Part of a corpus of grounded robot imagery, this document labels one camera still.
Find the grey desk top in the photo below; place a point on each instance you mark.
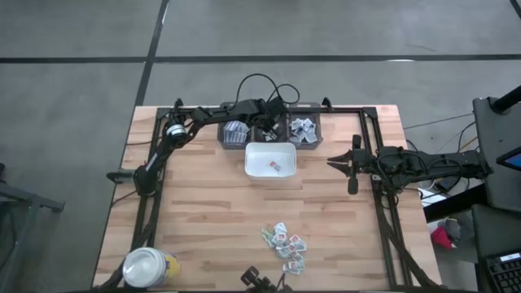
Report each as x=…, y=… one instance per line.
x=500, y=134

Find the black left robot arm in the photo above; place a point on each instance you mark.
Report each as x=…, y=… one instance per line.
x=211, y=116

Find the green-print packet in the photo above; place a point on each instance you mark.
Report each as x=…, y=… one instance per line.
x=268, y=137
x=266, y=237

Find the packet with lined text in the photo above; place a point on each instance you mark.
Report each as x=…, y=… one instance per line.
x=302, y=246

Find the black pole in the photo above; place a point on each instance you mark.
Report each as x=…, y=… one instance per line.
x=506, y=101

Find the long white packet strip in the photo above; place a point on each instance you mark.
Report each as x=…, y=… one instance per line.
x=231, y=134

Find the white packet orange corner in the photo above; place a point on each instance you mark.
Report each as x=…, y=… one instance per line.
x=295, y=239

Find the grey printed packet strip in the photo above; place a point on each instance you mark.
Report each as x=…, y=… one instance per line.
x=243, y=129

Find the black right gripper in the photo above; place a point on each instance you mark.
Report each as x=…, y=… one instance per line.
x=358, y=167

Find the white canister yellow label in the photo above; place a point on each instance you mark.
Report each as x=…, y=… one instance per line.
x=148, y=266

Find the black keyboard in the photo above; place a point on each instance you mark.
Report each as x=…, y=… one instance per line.
x=506, y=276

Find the white packet small logo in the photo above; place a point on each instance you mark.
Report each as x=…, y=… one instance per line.
x=293, y=267

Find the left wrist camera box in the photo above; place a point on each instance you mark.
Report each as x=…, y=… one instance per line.
x=277, y=106

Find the white plastic bin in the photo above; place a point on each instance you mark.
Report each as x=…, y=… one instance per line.
x=260, y=154

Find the white paper sheet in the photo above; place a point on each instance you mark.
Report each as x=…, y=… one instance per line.
x=431, y=197

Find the black aluminium table frame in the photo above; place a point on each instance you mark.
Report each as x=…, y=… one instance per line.
x=346, y=110

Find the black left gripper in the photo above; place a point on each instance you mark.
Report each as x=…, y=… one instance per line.
x=262, y=120

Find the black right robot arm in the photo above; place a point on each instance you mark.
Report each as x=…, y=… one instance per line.
x=439, y=167

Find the white packet dense text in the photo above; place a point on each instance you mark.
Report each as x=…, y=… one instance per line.
x=277, y=130

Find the grey metal stand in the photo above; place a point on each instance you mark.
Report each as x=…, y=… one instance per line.
x=24, y=201

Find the tablet screen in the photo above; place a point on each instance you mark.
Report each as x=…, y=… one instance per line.
x=513, y=160

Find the red cloth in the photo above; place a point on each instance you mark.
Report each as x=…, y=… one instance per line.
x=441, y=240

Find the black desk beam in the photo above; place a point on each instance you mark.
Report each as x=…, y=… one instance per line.
x=452, y=207

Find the dark translucent plastic bin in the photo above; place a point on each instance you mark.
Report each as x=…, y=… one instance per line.
x=318, y=142
x=259, y=140
x=221, y=140

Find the packet grey print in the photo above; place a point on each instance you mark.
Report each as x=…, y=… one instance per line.
x=280, y=228

